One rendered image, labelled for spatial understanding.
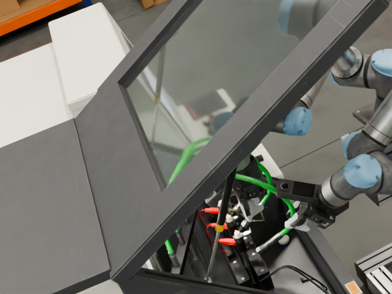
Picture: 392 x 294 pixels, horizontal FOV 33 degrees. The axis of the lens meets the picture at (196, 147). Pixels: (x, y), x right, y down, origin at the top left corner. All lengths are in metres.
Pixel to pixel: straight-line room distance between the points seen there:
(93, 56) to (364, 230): 1.81
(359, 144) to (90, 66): 0.92
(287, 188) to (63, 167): 0.61
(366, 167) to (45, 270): 0.76
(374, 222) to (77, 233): 2.18
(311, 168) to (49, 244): 2.51
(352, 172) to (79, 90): 0.91
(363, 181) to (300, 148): 2.53
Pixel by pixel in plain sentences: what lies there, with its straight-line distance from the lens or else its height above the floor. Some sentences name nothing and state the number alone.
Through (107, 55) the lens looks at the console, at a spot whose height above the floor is 1.55.
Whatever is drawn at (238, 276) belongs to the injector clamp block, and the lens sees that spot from 2.06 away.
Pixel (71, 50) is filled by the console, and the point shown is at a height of 1.55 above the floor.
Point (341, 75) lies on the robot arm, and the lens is 2.32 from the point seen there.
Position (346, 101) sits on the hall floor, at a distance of 4.39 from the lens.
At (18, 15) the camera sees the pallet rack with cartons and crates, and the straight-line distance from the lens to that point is 6.97.
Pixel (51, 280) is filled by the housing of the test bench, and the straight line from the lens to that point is 1.52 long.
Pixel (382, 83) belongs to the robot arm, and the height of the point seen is 1.20.
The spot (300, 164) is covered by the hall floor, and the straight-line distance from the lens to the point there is 3.95.
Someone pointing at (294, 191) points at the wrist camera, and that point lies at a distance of 1.68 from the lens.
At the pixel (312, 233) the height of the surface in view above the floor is 0.95.
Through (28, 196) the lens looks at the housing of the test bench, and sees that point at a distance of 1.80.
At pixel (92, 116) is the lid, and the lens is 1.94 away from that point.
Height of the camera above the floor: 2.46
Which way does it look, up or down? 34 degrees down
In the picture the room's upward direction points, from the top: 20 degrees counter-clockwise
